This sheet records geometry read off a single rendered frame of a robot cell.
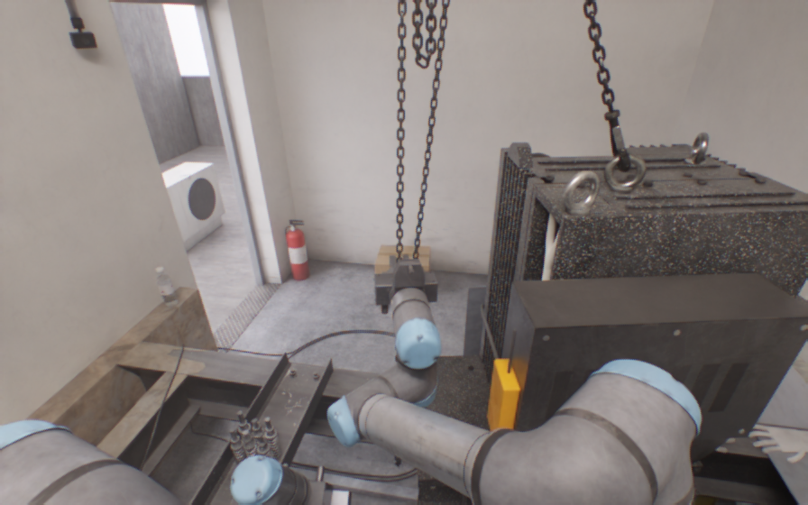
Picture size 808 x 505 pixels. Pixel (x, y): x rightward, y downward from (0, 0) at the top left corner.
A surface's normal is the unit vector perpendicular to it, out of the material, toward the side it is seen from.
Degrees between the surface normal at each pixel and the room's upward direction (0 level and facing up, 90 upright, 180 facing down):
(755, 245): 90
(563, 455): 29
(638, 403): 10
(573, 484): 41
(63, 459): 25
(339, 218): 90
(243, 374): 0
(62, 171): 90
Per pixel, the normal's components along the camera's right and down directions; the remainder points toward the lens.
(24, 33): 0.98, 0.08
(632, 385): -0.07, -0.90
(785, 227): 0.04, 0.49
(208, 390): -0.19, 0.48
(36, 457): 0.09, -0.96
